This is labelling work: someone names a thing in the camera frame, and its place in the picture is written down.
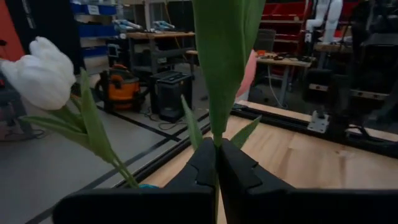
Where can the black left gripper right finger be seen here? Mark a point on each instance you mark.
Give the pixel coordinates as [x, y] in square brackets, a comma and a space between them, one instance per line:
[239, 174]

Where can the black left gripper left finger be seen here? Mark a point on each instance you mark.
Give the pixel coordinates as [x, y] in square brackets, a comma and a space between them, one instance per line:
[200, 168]

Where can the pink artificial tulip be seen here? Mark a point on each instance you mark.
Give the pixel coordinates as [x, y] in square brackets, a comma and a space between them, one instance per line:
[250, 74]

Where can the pink tulip with green leaves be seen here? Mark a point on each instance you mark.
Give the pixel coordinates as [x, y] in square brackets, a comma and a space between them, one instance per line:
[224, 62]

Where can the white artificial tulip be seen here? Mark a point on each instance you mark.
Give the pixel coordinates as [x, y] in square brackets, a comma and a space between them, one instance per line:
[40, 74]

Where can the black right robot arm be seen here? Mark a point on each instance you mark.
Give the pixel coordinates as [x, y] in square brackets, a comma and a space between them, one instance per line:
[339, 93]

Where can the black equipment cabinet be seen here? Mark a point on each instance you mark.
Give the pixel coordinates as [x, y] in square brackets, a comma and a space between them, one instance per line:
[171, 93]

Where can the silver mounting plate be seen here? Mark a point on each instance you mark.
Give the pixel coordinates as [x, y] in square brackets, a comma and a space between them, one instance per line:
[317, 124]

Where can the orange shop vacuum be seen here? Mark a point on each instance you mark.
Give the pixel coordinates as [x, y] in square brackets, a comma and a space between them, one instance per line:
[122, 88]

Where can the wooden top metal table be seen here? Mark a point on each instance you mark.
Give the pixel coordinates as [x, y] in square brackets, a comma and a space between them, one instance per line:
[286, 61]

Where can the blue storage bin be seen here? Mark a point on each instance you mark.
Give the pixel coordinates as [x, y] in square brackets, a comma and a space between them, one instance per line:
[99, 9]
[98, 30]
[94, 51]

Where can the red shelving unit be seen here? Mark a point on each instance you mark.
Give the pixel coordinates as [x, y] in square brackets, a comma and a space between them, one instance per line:
[283, 12]

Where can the white humanoid figure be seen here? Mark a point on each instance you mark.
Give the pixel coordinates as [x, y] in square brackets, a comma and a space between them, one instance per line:
[329, 15]

